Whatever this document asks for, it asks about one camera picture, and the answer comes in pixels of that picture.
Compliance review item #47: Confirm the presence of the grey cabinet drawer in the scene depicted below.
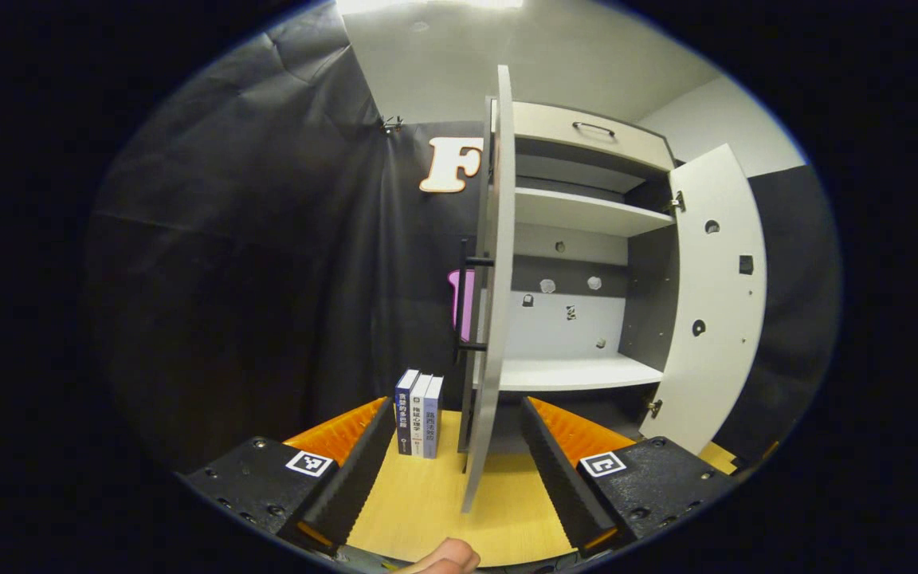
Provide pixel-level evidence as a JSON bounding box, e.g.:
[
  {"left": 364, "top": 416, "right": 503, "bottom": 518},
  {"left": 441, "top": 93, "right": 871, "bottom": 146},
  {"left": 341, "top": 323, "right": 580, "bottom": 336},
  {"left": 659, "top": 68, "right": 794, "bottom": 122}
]
[{"left": 511, "top": 102, "right": 675, "bottom": 172}]

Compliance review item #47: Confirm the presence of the black backdrop cloth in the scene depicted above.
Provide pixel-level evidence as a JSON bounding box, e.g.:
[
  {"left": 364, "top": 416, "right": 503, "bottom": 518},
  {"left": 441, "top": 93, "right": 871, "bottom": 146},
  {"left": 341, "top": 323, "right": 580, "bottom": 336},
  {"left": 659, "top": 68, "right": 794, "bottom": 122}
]
[{"left": 84, "top": 4, "right": 842, "bottom": 471}]

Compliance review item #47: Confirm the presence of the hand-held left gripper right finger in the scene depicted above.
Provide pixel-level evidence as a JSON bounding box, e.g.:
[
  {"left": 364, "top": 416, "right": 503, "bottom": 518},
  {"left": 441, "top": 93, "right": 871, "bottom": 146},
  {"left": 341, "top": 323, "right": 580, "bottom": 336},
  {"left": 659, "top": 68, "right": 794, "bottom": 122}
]
[{"left": 520, "top": 395, "right": 739, "bottom": 556}]

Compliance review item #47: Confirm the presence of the grey double-door shoe cabinet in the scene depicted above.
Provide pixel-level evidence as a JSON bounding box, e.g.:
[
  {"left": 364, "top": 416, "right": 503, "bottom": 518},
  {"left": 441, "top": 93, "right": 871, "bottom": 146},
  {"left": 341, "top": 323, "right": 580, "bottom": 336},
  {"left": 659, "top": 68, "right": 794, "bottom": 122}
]
[{"left": 459, "top": 100, "right": 679, "bottom": 455}]

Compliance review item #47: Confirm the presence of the grey cabinet door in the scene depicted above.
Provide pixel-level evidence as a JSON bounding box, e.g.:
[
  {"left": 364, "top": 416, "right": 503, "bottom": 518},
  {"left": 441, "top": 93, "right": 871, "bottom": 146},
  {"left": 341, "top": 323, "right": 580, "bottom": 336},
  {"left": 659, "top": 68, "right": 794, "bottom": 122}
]
[
  {"left": 456, "top": 65, "right": 517, "bottom": 513},
  {"left": 638, "top": 143, "right": 768, "bottom": 457}
]

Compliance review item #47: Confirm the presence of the ceiling light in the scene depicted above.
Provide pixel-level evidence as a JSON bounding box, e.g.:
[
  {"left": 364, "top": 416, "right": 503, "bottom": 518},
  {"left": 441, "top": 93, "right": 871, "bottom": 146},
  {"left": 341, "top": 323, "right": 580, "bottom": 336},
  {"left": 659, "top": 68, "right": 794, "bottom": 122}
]
[{"left": 335, "top": 0, "right": 524, "bottom": 13}]

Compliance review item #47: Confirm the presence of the white book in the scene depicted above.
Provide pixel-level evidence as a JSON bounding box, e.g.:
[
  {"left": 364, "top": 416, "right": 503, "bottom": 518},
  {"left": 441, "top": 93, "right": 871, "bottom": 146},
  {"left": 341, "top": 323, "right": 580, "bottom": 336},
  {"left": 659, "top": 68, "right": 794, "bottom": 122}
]
[{"left": 410, "top": 373, "right": 434, "bottom": 458}]

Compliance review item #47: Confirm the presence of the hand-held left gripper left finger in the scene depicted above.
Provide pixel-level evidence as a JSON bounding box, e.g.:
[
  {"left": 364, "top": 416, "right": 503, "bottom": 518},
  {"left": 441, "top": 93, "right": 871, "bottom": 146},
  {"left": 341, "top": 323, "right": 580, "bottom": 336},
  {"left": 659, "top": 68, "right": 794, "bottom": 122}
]
[{"left": 180, "top": 396, "right": 398, "bottom": 556}]

